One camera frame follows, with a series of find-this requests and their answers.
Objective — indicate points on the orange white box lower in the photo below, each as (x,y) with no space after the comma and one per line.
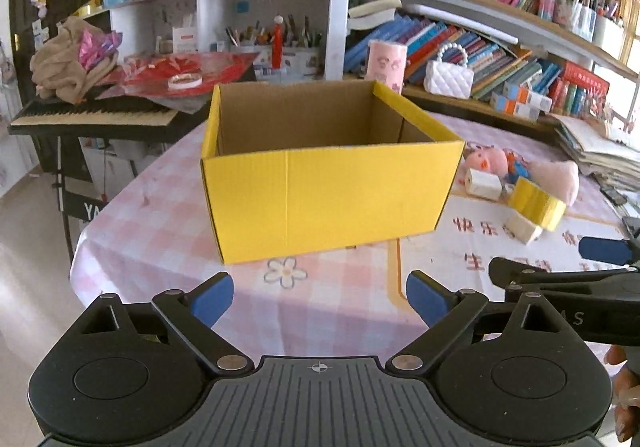
(514,107)

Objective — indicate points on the white cream block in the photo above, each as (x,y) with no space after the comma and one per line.
(522,228)

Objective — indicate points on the stack of papers and books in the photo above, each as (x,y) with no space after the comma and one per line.
(611,163)

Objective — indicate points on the gold tape roll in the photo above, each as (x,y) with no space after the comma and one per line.
(536,205)

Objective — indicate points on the red paper decorations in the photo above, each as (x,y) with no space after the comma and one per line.
(146,77)

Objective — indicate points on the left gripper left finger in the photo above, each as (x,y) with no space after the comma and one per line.
(192,315)

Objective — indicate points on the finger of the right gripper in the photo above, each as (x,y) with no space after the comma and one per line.
(510,275)
(617,252)

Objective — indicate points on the beige cloth bundle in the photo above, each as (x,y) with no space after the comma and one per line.
(70,64)

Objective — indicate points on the orange blue small toy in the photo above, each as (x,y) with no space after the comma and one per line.
(517,167)

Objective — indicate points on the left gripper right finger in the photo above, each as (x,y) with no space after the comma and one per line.
(450,318)

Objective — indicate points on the person's right hand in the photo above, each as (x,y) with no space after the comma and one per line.
(626,392)

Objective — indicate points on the pink duck plush toy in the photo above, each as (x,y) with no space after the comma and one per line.
(490,160)

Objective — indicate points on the red dictionary book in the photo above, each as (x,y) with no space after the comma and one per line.
(583,78)

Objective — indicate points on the pink cylindrical container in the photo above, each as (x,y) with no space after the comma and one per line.
(386,64)

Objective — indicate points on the white quilted pearl handbag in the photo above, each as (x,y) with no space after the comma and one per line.
(449,79)

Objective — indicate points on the red white figurine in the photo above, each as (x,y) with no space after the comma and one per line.
(277,43)

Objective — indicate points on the white eraser block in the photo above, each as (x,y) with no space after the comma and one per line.
(483,185)

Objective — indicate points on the yellow cardboard box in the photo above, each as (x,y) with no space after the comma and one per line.
(311,167)

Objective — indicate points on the pink checkered tablecloth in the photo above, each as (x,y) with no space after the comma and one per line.
(157,234)

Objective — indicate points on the orange white box upper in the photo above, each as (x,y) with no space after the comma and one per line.
(524,95)

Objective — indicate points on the white tape roll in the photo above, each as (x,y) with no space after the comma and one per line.
(185,81)

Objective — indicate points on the orange white box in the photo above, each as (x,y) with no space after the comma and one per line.
(524,95)
(514,107)

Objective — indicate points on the black electronic keyboard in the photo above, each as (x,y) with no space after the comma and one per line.
(124,118)

